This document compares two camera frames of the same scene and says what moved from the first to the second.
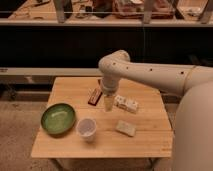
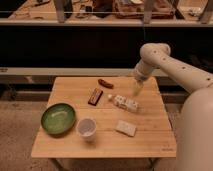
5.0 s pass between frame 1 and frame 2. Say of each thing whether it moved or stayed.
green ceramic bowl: stayed
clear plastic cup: stayed
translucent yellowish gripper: moved
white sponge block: stayed
